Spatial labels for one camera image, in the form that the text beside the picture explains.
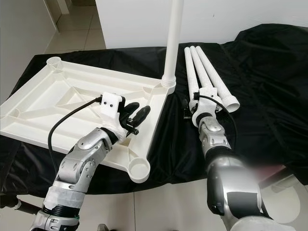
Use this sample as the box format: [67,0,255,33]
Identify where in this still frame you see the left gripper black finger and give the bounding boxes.
[123,101,138,121]
[133,106,152,128]

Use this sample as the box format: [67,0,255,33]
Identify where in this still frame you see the white floor fan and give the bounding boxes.
[260,176,308,227]

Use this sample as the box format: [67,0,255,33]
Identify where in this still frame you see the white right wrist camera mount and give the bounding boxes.
[191,87,219,127]

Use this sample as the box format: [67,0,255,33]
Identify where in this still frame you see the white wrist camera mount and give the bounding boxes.
[101,92,128,130]
[191,87,219,127]

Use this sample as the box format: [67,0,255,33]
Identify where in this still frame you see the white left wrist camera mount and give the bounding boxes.
[101,92,128,130]

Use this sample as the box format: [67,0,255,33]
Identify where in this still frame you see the black fabric table cover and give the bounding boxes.
[0,23,308,195]

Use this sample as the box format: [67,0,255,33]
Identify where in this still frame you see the pink cushion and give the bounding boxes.
[255,164,287,176]

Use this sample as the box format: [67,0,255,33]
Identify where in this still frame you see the white plastic table leg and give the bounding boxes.
[189,46,222,97]
[184,47,203,104]
[195,45,240,113]
[161,0,184,88]

